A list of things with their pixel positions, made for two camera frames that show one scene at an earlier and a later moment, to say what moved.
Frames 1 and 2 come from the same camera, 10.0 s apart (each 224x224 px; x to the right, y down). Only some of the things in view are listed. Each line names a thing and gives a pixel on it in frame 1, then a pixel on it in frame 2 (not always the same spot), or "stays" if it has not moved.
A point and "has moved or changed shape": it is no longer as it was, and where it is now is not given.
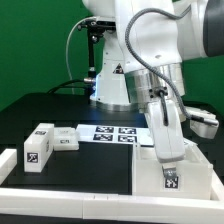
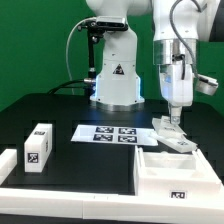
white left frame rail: [8, 161] stays
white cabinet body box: [192, 179] has moved or changed shape
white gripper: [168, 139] to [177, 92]
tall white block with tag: [38, 146] stays
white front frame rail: [60, 204] stays
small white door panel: [65, 139] has moved or changed shape
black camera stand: [95, 29] stays
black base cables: [65, 85] stays
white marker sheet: [128, 134] stays
